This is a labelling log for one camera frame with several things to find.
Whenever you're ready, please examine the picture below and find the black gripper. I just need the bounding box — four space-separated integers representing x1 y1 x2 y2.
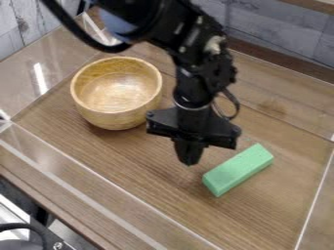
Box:
146 105 242 166

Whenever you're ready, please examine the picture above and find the clear acrylic corner bracket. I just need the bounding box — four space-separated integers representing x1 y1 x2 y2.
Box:
83 13 121 46

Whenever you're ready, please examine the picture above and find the green rectangular block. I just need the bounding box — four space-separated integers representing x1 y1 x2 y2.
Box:
202 144 274 197

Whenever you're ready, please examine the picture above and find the black stand with cable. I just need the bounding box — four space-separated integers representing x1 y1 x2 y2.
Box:
0 219 69 250

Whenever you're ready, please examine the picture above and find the wooden bowl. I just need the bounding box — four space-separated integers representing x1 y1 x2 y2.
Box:
71 57 164 131

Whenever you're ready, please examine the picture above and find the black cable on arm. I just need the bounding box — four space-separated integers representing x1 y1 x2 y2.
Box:
38 0 133 54

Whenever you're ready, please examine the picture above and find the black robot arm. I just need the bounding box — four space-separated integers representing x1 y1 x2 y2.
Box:
93 0 242 166

